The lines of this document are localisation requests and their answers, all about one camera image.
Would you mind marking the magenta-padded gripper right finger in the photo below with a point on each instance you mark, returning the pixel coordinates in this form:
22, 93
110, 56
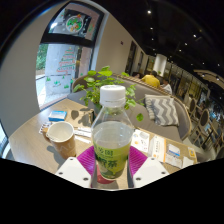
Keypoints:
150, 170

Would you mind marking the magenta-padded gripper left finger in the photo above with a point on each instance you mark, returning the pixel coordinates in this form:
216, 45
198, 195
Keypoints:
75, 170

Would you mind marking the green-label clear drink bottle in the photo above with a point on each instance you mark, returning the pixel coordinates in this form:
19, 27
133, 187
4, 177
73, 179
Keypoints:
112, 140

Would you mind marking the white cardboard box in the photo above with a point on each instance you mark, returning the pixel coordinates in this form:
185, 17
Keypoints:
157, 148

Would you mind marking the white printed paper sheet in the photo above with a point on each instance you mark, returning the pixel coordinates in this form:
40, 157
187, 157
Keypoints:
173, 161

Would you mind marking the brown ceramic mug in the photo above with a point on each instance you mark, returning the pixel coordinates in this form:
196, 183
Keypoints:
63, 143

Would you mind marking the blue white booklet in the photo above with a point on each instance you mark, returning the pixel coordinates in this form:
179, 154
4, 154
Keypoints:
174, 150

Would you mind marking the white picture leaflet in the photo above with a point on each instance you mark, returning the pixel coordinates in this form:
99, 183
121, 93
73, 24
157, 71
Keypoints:
140, 140

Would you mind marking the white paper napkin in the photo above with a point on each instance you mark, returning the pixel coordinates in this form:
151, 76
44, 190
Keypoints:
188, 162

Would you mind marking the small yellow card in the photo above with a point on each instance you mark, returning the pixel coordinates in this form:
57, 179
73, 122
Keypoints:
192, 152

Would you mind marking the pill blister pack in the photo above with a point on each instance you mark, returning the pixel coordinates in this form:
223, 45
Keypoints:
45, 127

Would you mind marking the blue white small box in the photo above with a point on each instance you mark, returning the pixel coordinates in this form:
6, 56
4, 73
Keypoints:
57, 115

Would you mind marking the grey zigzag cushion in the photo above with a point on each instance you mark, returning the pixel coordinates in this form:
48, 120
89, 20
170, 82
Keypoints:
163, 110

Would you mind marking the group of dining chairs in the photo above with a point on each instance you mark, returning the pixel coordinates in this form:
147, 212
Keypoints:
204, 118

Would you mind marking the person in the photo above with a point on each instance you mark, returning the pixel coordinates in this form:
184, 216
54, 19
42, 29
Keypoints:
136, 75
166, 87
150, 80

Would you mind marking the green potted plant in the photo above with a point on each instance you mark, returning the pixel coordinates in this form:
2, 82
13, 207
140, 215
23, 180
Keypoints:
96, 83

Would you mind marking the ceiling spot lights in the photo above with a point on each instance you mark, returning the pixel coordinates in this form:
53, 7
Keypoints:
195, 35

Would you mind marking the round food window poster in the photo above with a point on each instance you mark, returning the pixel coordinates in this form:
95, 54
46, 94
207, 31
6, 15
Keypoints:
75, 24

